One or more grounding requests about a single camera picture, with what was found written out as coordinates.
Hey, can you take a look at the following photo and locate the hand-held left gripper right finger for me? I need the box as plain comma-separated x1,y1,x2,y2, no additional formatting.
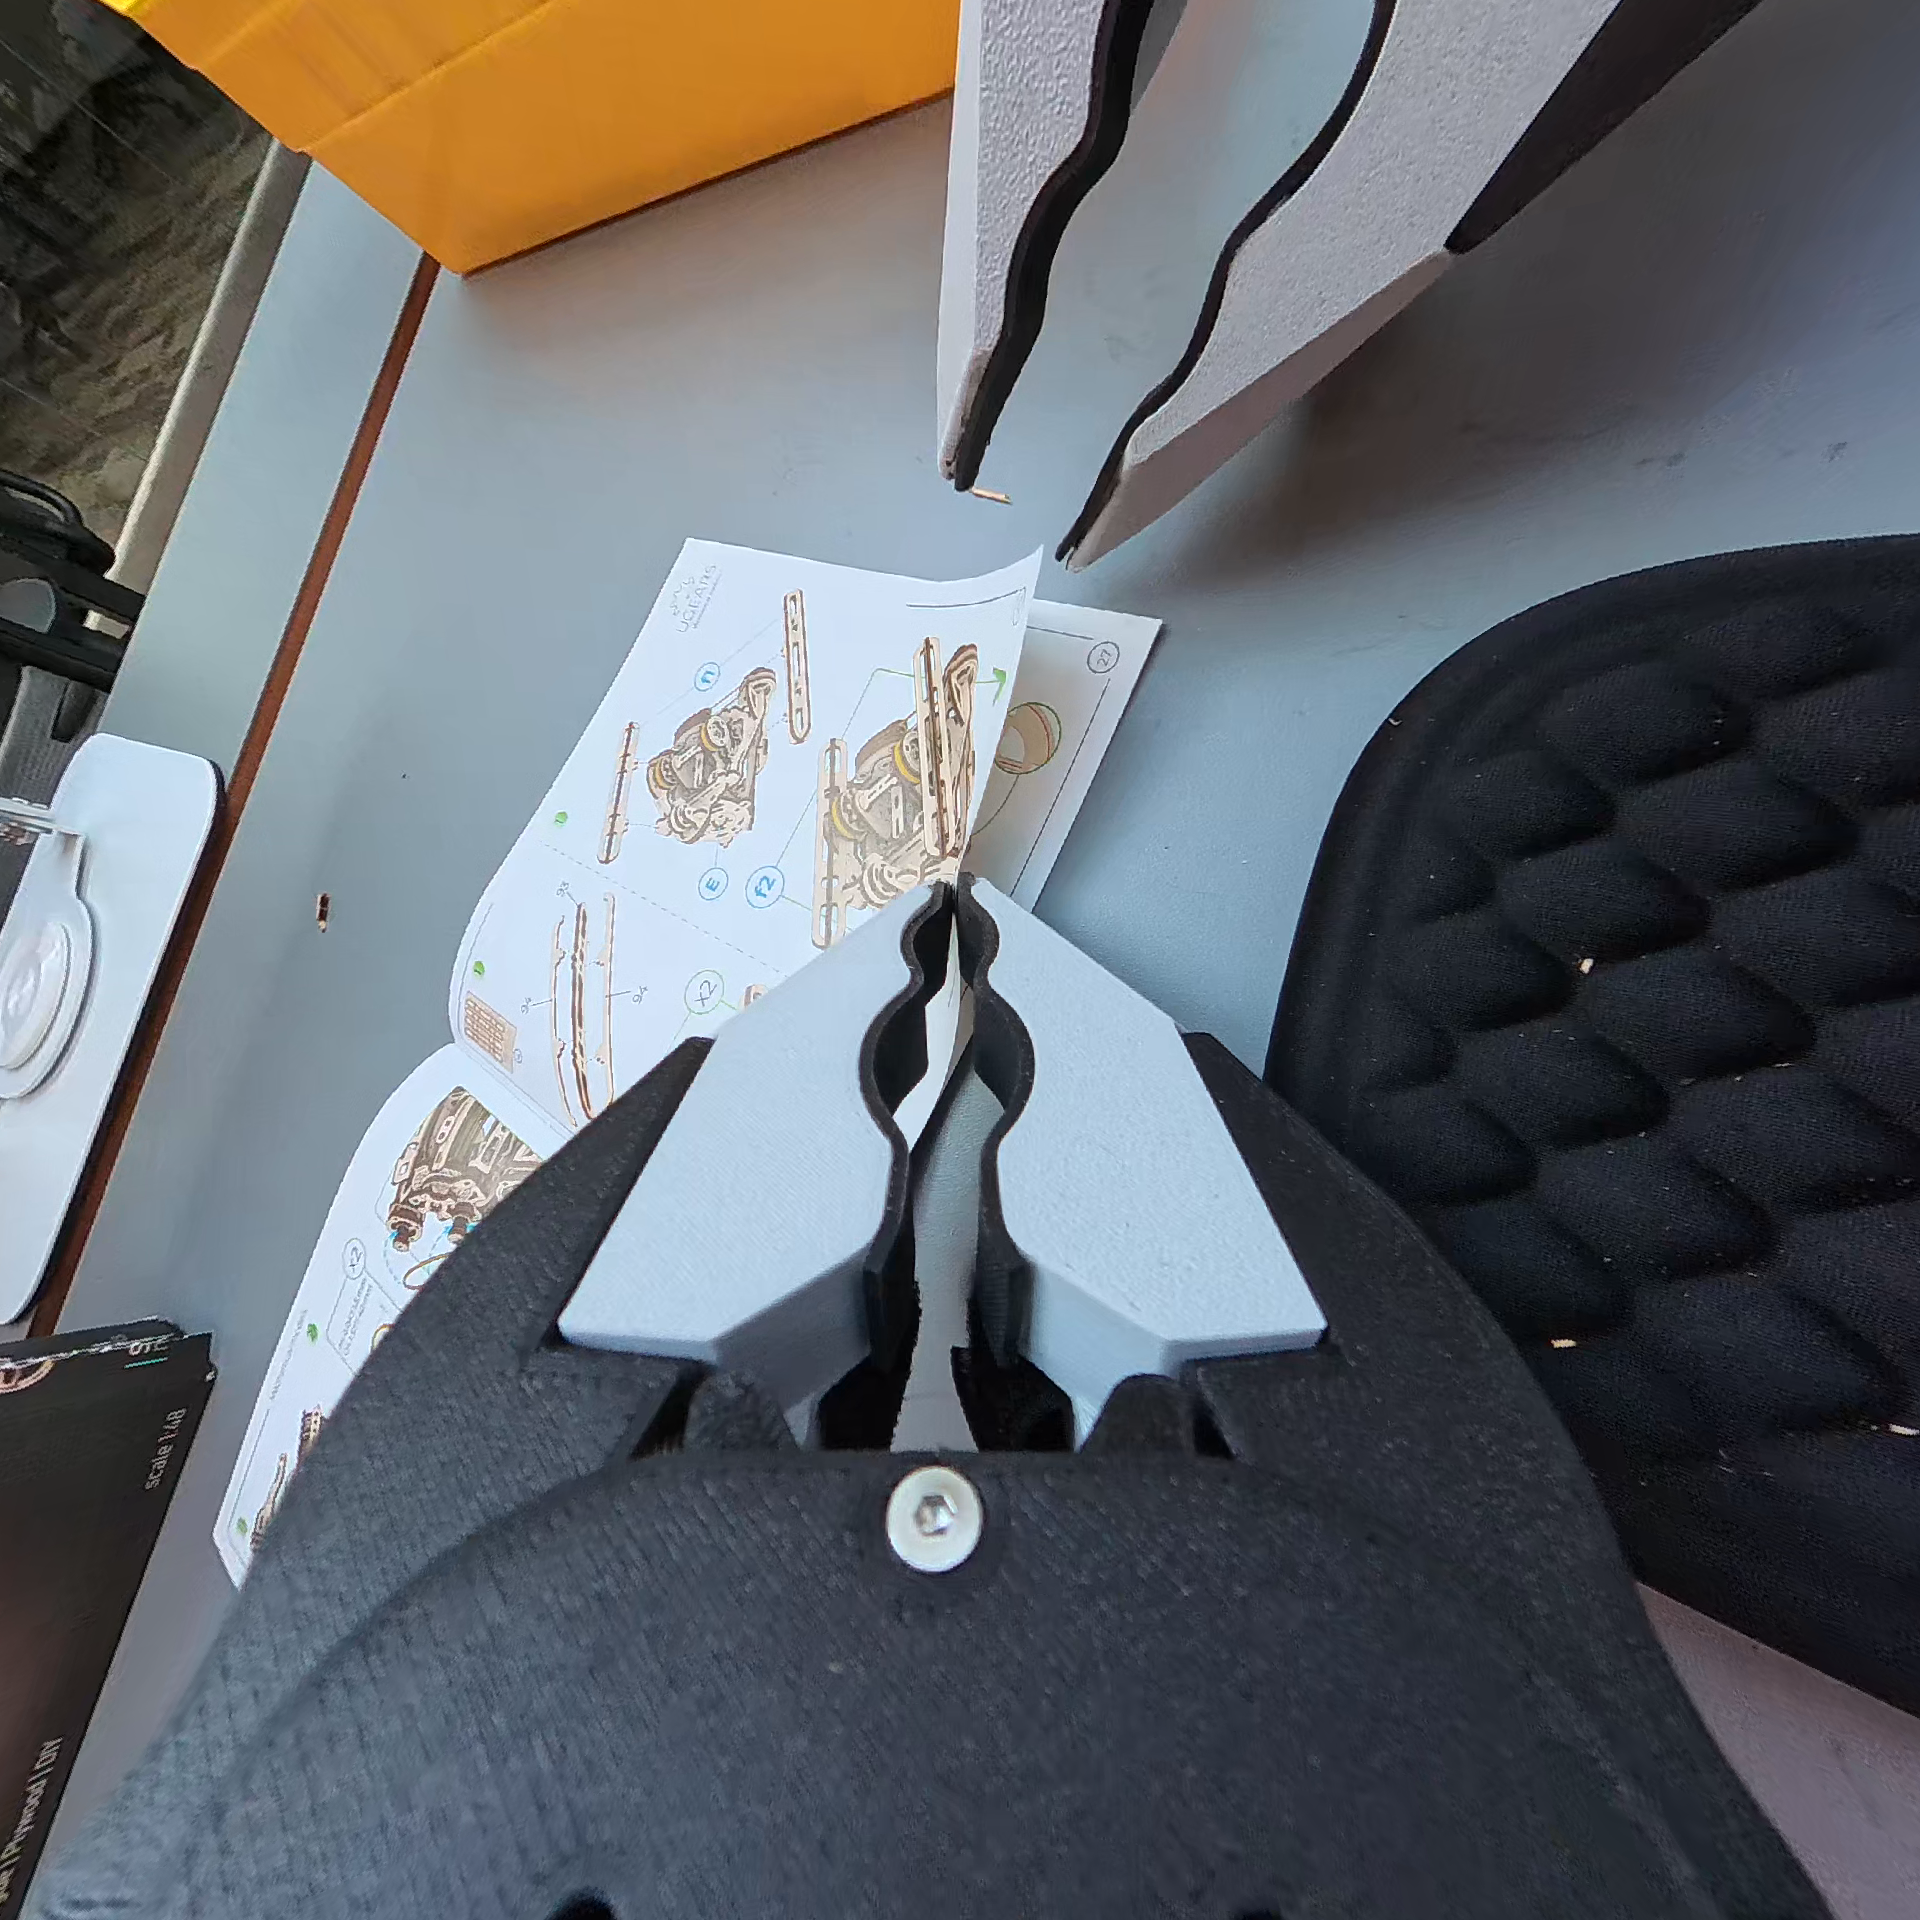
961,879,1331,1420

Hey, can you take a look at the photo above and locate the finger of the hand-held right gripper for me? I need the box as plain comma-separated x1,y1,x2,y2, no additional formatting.
937,0,1401,496
1056,0,1631,572

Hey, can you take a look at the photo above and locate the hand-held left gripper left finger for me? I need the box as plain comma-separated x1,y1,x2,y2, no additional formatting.
558,883,963,1389

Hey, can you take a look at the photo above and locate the white instruction booklet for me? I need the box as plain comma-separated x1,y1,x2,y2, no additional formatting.
215,544,1164,1594

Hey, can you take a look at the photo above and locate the yellow cardboard box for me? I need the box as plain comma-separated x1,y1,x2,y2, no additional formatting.
128,0,963,280

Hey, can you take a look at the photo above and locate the black quilted cushion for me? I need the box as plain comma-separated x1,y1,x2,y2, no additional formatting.
1265,537,1920,1728

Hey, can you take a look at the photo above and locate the white board with dark edge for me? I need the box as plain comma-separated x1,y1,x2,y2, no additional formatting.
0,737,226,1329

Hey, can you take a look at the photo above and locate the clear round plastic piece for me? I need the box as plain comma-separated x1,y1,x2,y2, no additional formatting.
0,802,105,1115

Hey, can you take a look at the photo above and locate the black printed box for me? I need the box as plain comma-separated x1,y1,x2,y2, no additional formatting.
0,1320,220,1913

